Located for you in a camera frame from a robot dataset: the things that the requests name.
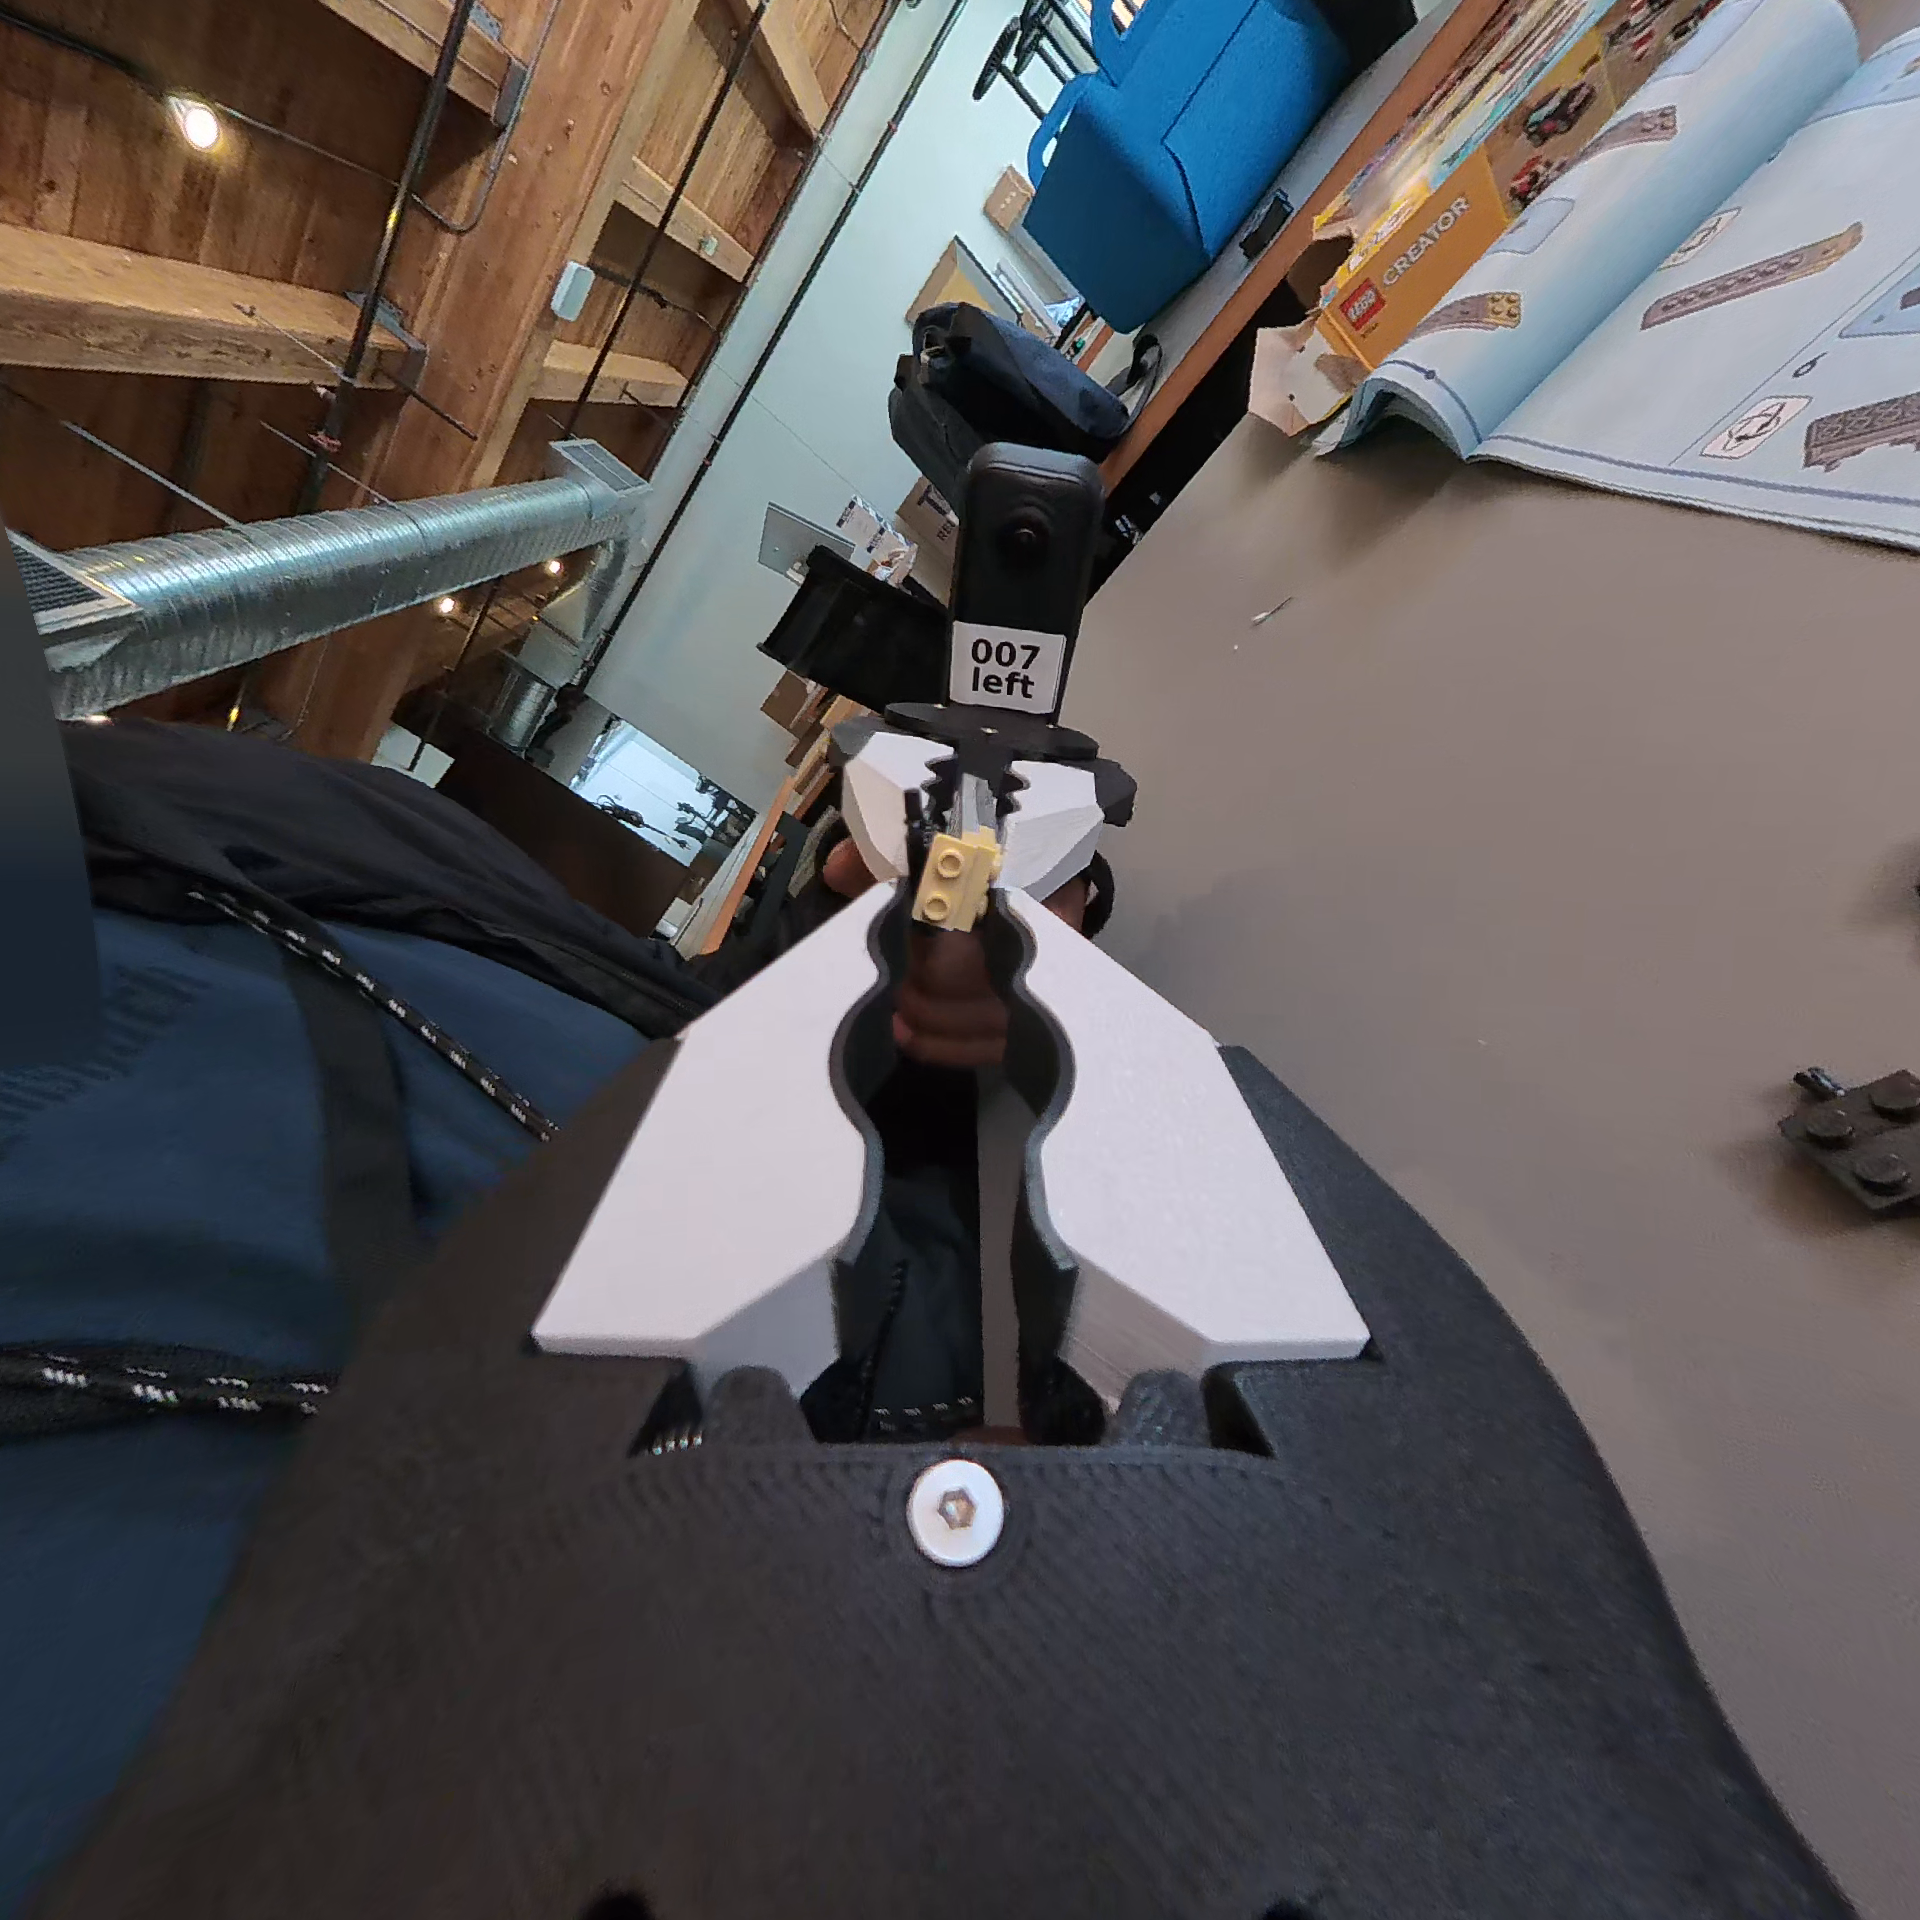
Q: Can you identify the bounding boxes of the person in blue hoodie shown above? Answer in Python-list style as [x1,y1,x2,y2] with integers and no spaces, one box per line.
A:
[0,901,691,1920]

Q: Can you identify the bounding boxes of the wood-edged grey table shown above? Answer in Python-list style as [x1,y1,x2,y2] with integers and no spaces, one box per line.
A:
[1088,0,1509,495]

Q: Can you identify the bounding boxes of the black jacket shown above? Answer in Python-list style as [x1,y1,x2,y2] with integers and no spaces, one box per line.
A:
[59,718,721,1037]

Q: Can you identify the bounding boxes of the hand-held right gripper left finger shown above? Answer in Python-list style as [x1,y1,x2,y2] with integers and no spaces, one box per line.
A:
[533,882,918,1389]

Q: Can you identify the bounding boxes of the instruction booklet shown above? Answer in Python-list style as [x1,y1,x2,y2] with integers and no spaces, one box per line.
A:
[1317,0,1920,547]

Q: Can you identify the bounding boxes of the yellow toy set box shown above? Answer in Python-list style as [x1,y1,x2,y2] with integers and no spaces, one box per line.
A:
[1312,0,1727,368]

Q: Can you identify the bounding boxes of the grey and tan brick beam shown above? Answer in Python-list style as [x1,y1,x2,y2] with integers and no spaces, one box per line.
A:
[911,820,1004,940]

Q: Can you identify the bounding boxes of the blue felt tote bag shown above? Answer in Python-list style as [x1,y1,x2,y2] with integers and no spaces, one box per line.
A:
[1018,0,1350,334]

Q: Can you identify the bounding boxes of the black shoulder strap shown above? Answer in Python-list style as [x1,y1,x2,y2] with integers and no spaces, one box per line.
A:
[291,959,413,1351]

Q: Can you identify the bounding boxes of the black office chair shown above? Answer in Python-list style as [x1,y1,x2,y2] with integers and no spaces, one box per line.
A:
[758,544,969,714]

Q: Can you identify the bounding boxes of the silver ventilation duct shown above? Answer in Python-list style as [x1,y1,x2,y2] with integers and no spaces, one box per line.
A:
[45,470,650,725]

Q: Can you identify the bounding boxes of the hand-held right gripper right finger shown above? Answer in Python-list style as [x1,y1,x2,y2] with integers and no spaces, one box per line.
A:
[982,884,1373,1404]

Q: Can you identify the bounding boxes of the dark blue backpack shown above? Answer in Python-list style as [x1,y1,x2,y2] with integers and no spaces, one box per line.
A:
[885,301,1165,467]

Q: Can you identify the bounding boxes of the person's left hand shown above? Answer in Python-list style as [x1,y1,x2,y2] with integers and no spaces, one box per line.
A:
[891,931,1013,1070]

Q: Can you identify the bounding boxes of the black bar stools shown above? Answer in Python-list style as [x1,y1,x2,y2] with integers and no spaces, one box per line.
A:
[975,0,1096,107]

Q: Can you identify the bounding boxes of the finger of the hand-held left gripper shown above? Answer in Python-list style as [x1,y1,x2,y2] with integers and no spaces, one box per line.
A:
[982,758,1118,896]
[836,745,951,878]

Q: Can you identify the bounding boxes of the black white speckled drawstring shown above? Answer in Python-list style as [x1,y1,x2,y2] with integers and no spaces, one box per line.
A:
[187,884,558,1142]
[0,1348,331,1420]

